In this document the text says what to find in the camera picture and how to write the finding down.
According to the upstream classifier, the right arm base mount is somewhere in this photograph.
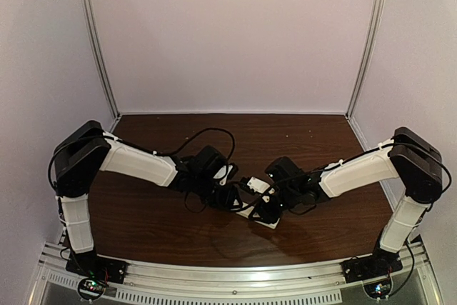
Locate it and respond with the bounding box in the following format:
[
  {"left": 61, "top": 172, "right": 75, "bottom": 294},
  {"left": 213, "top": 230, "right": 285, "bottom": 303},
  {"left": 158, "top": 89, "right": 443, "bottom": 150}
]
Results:
[{"left": 341, "top": 247, "right": 403, "bottom": 284}]

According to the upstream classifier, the left aluminium frame post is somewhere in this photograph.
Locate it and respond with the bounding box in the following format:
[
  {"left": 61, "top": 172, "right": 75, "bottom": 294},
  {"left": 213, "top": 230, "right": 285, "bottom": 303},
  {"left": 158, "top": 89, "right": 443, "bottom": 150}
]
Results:
[{"left": 81, "top": 0, "right": 121, "bottom": 119}]

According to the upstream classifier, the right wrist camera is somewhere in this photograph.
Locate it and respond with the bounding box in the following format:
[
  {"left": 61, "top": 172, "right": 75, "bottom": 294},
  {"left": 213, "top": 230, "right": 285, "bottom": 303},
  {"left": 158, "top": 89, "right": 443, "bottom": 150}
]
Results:
[{"left": 241, "top": 176, "right": 275, "bottom": 203}]

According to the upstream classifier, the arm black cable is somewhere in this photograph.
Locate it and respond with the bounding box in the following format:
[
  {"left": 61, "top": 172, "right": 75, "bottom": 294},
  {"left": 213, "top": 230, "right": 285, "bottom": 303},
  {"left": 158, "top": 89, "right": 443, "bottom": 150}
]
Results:
[
  {"left": 48, "top": 128, "right": 236, "bottom": 213},
  {"left": 256, "top": 140, "right": 453, "bottom": 209}
]

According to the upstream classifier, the front aluminium rail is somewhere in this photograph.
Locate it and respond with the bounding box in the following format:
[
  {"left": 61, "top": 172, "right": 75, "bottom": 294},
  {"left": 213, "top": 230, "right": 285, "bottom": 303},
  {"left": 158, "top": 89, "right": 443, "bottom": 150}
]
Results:
[{"left": 37, "top": 244, "right": 433, "bottom": 304}]

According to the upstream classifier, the right circuit board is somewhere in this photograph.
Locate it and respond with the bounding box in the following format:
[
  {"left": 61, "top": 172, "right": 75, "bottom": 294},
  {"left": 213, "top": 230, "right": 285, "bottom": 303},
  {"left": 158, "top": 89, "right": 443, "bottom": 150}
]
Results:
[{"left": 363, "top": 277, "right": 393, "bottom": 301}]

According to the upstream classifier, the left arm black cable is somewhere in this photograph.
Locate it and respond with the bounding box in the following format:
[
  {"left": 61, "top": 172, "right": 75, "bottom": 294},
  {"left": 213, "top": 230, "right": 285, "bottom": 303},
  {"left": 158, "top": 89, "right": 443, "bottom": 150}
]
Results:
[{"left": 48, "top": 128, "right": 236, "bottom": 213}]

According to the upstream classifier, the left circuit board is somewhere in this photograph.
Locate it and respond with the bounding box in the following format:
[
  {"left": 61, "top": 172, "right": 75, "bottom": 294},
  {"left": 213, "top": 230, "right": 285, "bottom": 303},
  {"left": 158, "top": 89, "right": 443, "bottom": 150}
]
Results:
[{"left": 76, "top": 278, "right": 108, "bottom": 301}]

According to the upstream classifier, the aluminium frame post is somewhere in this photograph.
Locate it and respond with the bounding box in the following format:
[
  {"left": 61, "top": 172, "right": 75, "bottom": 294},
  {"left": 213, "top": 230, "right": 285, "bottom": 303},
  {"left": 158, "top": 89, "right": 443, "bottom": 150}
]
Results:
[
  {"left": 346, "top": 0, "right": 386, "bottom": 120},
  {"left": 81, "top": 0, "right": 121, "bottom": 119}
]

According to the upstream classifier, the circuit board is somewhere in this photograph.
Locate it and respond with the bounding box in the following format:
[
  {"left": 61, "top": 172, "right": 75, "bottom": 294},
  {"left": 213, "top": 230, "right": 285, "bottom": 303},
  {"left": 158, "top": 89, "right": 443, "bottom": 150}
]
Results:
[
  {"left": 363, "top": 277, "right": 393, "bottom": 301},
  {"left": 76, "top": 278, "right": 108, "bottom": 301}
]

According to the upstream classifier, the white remote control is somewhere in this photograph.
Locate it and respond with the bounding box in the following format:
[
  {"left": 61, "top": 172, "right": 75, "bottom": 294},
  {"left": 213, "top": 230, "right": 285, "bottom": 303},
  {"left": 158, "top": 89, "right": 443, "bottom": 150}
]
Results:
[{"left": 236, "top": 206, "right": 280, "bottom": 229}]

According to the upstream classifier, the right aluminium frame post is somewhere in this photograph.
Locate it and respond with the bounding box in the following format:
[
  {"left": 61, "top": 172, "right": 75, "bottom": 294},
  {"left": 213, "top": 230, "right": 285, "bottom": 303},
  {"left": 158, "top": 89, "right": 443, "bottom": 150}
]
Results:
[{"left": 346, "top": 0, "right": 386, "bottom": 120}]

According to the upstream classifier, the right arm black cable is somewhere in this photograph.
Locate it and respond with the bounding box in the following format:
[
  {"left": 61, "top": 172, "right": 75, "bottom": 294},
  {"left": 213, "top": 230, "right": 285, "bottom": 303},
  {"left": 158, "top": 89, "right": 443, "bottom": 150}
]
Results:
[{"left": 256, "top": 140, "right": 453, "bottom": 209}]

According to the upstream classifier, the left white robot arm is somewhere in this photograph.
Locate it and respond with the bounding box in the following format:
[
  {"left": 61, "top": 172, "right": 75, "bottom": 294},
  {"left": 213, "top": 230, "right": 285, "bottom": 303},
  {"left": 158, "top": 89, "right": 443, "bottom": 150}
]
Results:
[{"left": 47, "top": 120, "right": 242, "bottom": 254}]

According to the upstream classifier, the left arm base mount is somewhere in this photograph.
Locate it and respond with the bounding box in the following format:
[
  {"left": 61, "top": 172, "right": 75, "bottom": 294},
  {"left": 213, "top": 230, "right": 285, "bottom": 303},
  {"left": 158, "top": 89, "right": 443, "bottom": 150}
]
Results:
[{"left": 66, "top": 247, "right": 127, "bottom": 284}]

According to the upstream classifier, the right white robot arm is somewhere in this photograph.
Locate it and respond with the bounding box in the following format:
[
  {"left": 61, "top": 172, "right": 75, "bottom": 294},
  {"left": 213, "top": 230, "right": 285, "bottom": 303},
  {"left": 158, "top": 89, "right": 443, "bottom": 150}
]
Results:
[{"left": 247, "top": 127, "right": 448, "bottom": 255}]

